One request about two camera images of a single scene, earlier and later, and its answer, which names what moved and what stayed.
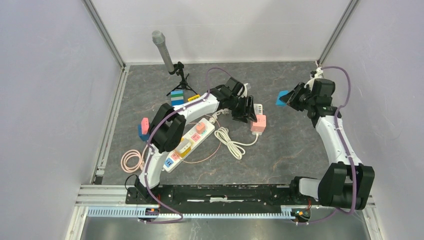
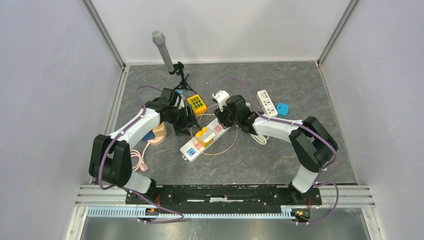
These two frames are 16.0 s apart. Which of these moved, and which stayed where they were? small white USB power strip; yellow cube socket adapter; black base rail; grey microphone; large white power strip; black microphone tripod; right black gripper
Moved: yellow cube socket adapter; right black gripper; large white power strip; small white USB power strip
Stayed: black microphone tripod; black base rail; grey microphone
